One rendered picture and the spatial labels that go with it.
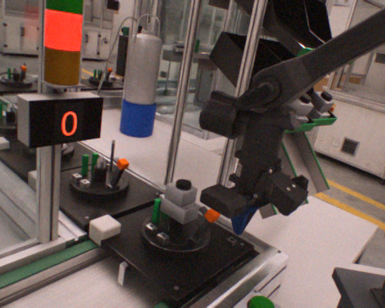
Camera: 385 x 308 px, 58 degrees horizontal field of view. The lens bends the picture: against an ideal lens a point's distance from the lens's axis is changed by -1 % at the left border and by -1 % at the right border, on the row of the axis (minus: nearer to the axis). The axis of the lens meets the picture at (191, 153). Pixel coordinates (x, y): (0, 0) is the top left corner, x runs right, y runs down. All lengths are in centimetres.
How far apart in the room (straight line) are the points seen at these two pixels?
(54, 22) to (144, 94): 104
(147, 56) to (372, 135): 359
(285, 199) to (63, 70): 37
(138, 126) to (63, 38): 107
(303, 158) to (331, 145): 385
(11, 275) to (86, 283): 12
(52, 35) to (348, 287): 55
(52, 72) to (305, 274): 71
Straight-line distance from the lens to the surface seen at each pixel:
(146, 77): 154
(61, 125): 56
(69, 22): 54
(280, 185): 52
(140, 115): 156
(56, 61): 54
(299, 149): 106
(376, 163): 471
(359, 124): 473
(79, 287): 68
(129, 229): 73
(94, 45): 1029
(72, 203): 81
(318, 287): 91
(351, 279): 60
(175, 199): 65
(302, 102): 79
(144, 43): 152
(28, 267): 67
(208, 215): 62
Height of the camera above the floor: 137
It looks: 20 degrees down
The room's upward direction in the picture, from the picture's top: 10 degrees clockwise
